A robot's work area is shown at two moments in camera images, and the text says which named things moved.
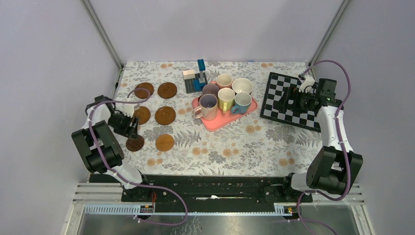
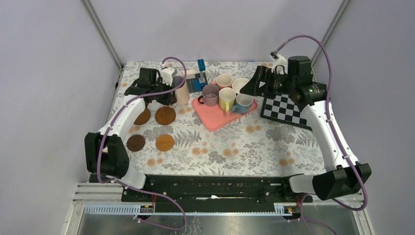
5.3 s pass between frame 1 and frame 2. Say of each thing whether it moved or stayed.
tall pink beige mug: moved
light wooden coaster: stayed
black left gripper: moved
